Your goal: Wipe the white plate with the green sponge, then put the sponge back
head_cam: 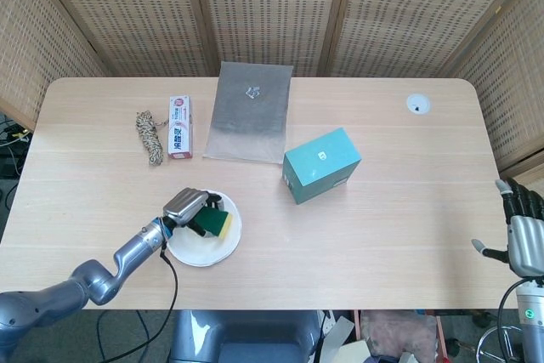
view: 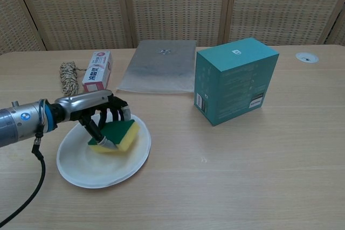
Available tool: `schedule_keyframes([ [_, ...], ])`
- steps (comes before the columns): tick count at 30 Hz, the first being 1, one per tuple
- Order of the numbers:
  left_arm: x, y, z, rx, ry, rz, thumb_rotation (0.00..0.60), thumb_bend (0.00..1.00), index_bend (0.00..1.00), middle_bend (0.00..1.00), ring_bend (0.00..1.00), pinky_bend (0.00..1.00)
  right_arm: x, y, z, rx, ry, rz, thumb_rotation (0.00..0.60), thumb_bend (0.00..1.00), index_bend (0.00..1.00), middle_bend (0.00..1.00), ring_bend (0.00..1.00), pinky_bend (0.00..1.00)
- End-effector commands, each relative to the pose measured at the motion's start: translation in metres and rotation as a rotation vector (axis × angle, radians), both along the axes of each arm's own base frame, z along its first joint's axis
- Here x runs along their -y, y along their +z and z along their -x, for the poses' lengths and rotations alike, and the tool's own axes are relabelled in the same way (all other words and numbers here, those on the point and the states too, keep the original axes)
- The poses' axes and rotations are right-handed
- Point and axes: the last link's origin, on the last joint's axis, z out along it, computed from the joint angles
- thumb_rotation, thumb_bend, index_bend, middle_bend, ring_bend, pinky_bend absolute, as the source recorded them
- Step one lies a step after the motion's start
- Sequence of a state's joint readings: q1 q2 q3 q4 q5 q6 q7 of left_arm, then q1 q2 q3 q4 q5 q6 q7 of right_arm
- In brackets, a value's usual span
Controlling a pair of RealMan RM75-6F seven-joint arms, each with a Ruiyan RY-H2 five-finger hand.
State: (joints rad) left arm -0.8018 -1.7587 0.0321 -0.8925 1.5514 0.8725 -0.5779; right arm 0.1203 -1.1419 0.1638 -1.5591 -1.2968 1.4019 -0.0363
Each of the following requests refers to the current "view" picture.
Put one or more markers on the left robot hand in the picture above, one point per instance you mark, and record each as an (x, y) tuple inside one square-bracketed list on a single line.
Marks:
[(83, 103)]

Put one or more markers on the green yellow sponge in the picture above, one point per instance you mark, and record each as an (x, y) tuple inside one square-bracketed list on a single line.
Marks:
[(121, 135)]

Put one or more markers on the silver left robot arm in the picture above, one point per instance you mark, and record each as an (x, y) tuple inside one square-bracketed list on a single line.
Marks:
[(21, 122)]

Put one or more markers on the white paper plate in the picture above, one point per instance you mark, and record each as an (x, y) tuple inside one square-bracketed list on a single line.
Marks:
[(102, 165)]

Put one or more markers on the translucent plastic bag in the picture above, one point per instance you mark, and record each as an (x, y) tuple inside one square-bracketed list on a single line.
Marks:
[(159, 68)]

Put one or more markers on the beige twine bundle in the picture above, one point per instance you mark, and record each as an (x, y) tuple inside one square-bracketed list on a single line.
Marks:
[(67, 77)]

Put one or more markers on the white and red toothpaste box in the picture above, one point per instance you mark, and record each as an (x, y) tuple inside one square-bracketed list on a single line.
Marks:
[(97, 72)]

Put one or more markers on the woven rattan folding screen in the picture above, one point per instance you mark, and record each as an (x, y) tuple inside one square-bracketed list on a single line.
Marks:
[(172, 6)]

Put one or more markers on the teal cardboard box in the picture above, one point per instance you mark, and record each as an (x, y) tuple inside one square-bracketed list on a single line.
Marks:
[(231, 84)]

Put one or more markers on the white round table grommet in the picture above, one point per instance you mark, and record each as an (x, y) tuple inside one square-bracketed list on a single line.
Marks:
[(306, 57)]

